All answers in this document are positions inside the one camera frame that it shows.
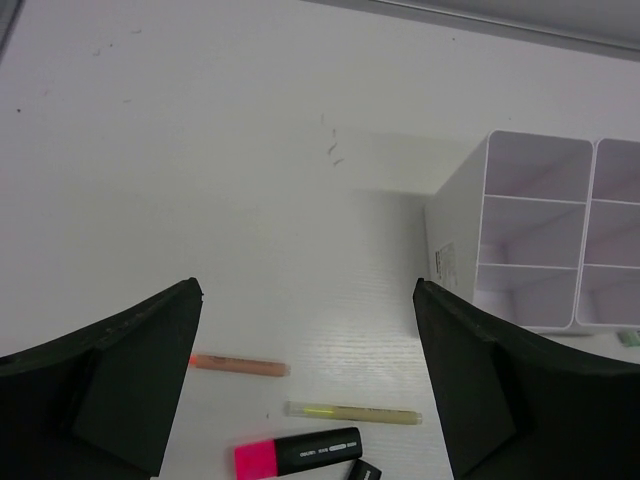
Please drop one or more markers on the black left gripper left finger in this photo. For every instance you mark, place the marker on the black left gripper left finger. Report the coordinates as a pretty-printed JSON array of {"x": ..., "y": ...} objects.
[{"x": 99, "y": 403}]

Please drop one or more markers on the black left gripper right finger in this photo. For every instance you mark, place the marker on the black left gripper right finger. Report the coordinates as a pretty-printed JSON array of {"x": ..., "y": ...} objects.
[{"x": 515, "y": 405}]

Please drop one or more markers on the orange slim highlighter pen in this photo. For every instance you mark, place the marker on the orange slim highlighter pen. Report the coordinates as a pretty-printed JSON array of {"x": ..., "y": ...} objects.
[{"x": 239, "y": 365}]

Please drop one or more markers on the yellow slim highlighter pen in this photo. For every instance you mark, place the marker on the yellow slim highlighter pen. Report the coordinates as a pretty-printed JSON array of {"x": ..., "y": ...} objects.
[{"x": 353, "y": 413}]

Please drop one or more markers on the white right organizer box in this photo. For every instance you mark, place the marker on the white right organizer box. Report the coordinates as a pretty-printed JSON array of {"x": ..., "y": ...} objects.
[{"x": 609, "y": 286}]

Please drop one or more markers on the white organizer box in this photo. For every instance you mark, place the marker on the white organizer box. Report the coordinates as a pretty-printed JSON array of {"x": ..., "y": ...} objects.
[
  {"x": 609, "y": 286},
  {"x": 505, "y": 232}
]

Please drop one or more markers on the green black highlighter marker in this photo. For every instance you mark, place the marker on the green black highlighter marker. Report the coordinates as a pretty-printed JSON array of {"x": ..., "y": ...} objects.
[{"x": 362, "y": 470}]

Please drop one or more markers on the pink black highlighter marker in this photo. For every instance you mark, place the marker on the pink black highlighter marker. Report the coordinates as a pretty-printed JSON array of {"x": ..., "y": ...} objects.
[{"x": 293, "y": 454}]

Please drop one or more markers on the white left organizer box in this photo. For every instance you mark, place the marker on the white left organizer box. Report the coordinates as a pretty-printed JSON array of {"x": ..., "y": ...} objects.
[{"x": 505, "y": 232}]

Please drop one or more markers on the aluminium table frame rail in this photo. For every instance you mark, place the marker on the aluminium table frame rail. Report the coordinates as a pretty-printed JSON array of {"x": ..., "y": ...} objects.
[{"x": 607, "y": 28}]

